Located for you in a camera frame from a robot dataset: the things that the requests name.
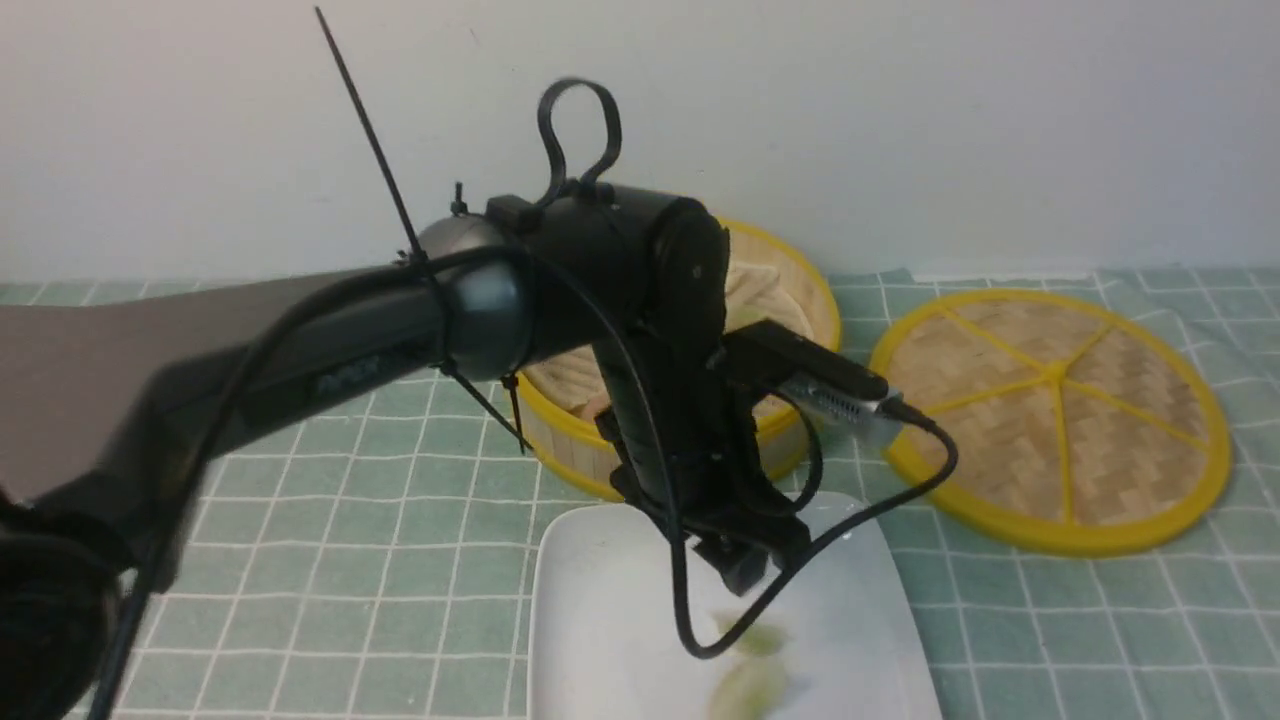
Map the yellow-rimmed woven steamer lid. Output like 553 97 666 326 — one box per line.
870 288 1233 559

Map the white square plate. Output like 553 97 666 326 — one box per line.
527 503 942 719

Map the yellow-rimmed bamboo steamer basket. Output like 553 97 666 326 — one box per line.
516 218 842 502

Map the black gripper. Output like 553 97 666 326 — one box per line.
594 325 813 600

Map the black cable tie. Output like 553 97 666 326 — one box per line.
314 5 532 455

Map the black camera cable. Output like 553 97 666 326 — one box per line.
90 245 959 720

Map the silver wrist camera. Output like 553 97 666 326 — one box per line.
708 319 902 447

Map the pale green steamed dumpling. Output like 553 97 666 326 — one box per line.
707 656 790 719

